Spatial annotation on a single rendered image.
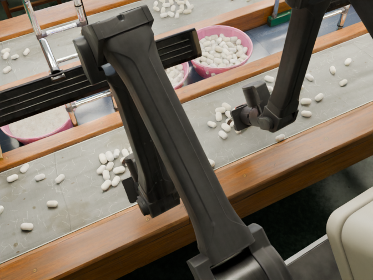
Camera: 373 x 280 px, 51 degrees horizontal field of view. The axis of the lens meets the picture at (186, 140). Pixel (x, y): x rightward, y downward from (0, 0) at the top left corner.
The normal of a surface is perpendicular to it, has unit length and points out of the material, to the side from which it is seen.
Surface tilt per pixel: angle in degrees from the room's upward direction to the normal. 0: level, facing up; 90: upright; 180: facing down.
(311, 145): 0
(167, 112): 34
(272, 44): 0
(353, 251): 90
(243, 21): 90
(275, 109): 87
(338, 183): 0
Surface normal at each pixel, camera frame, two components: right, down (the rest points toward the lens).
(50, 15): -0.04, -0.62
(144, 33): 0.23, -0.13
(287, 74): -0.81, 0.44
